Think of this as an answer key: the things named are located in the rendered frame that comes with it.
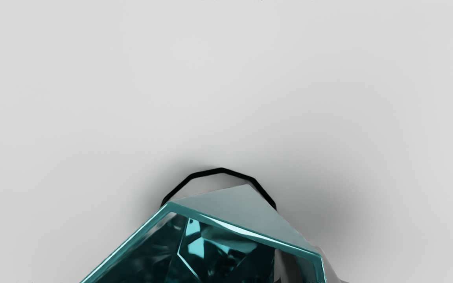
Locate teal faceted mug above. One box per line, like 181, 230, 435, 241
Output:
79, 184, 328, 283

